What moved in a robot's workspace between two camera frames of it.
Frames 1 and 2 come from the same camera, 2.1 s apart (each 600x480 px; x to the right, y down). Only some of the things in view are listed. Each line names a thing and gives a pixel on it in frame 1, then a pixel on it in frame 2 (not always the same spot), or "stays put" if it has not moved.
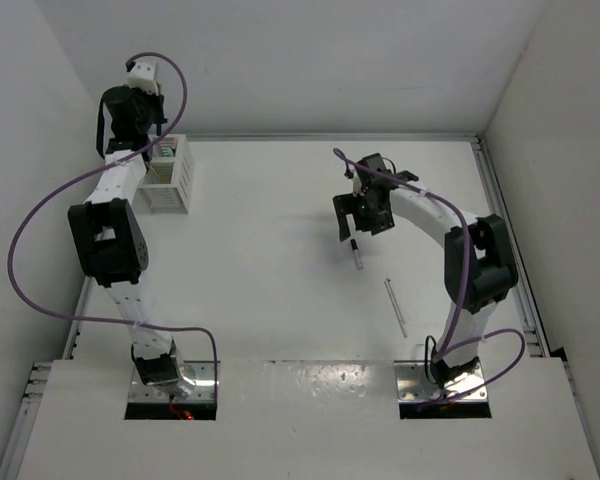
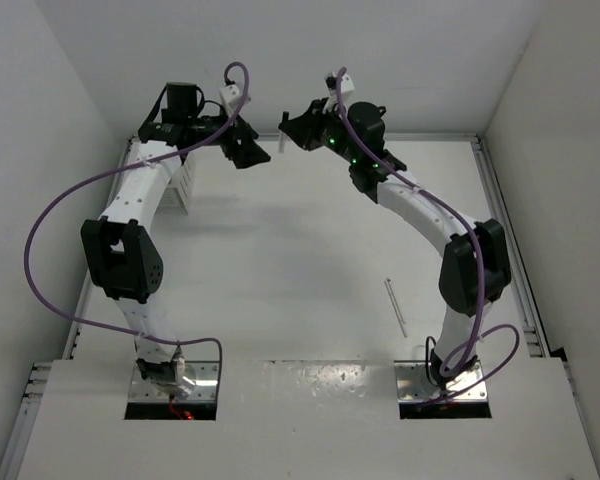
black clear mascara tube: (357, 253) to (282, 134)
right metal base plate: (415, 386) stays put
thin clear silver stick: (397, 306) stays put
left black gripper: (153, 99) to (245, 152)
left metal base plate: (196, 384) stays put
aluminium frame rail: (535, 339) stays put
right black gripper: (347, 204) to (304, 129)
